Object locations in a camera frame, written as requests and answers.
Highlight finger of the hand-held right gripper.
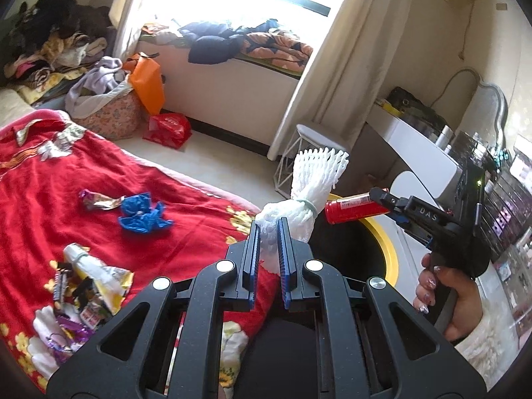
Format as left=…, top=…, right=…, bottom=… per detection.
left=369, top=187, right=408, bottom=213
left=390, top=211, right=434, bottom=247

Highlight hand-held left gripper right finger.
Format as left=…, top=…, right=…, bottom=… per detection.
left=276, top=217, right=488, bottom=399

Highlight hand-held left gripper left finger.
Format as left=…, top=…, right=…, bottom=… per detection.
left=46, top=218, right=262, bottom=399

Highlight black trash bin yellow rim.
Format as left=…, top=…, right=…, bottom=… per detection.
left=287, top=193, right=400, bottom=325

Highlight red can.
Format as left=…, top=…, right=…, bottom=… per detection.
left=324, top=191, right=389, bottom=225

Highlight white foam fruit net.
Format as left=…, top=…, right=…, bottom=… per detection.
left=254, top=147, right=350, bottom=273

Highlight blue plastic wrapper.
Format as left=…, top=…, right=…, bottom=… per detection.
left=118, top=192, right=173, bottom=233

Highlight gold and purple candy wrapper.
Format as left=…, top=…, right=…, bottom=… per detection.
left=79, top=189, right=123, bottom=212

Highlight red and white wrapper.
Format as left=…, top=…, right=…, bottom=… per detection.
left=78, top=301, right=109, bottom=330

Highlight purple foil wrapper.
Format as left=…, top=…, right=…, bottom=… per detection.
left=46, top=314, right=100, bottom=358

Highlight black snack wrapper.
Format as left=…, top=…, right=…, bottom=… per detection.
left=52, top=261, right=98, bottom=306

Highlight person's right forearm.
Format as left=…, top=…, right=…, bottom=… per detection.
left=453, top=310, right=520, bottom=387

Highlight person's right hand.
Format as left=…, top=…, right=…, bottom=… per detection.
left=413, top=253, right=485, bottom=343

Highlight white vanity desk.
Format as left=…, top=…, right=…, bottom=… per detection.
left=366, top=102, right=462, bottom=204

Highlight red floral blanket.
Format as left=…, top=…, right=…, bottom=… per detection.
left=0, top=110, right=275, bottom=395

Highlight white bottle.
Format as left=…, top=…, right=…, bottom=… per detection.
left=434, top=125, right=456, bottom=154

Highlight black bag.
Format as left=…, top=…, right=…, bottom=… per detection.
left=386, top=86, right=447, bottom=134

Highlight vanity mirror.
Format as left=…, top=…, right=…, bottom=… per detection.
left=457, top=81, right=510, bottom=154

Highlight wide cream curtain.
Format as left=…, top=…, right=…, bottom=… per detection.
left=268, top=0, right=420, bottom=163

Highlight red plastic bag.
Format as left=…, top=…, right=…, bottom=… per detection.
left=142, top=113, right=193, bottom=149

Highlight white window seat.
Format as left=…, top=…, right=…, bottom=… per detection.
left=137, top=37, right=302, bottom=159

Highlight orange patterned quilt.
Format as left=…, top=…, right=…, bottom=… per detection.
left=239, top=29, right=314, bottom=71

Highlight floral laundry basket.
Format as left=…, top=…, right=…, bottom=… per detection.
left=72, top=91, right=144, bottom=141

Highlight orange bag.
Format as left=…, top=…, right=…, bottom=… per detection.
left=122, top=52, right=165, bottom=116

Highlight clothes pile on window sill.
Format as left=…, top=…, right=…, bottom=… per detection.
left=178, top=19, right=277, bottom=65

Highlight lavender and white clothes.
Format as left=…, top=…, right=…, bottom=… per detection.
left=64, top=56, right=134, bottom=119

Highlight orange and white clothes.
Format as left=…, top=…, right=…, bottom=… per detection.
left=139, top=23, right=179, bottom=46

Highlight narrow cream curtain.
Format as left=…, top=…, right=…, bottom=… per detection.
left=112, top=0, right=167, bottom=57

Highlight patterned clothes pile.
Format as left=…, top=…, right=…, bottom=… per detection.
left=4, top=33, right=109, bottom=100

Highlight beige bed sheet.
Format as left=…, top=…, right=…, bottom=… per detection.
left=0, top=87, right=38, bottom=134

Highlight black clothes pile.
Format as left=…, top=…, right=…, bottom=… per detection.
left=17, top=0, right=113, bottom=44

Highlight white wire stool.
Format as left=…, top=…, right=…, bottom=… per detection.
left=272, top=124, right=354, bottom=200

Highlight thin wall cable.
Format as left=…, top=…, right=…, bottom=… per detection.
left=430, top=66, right=483, bottom=109

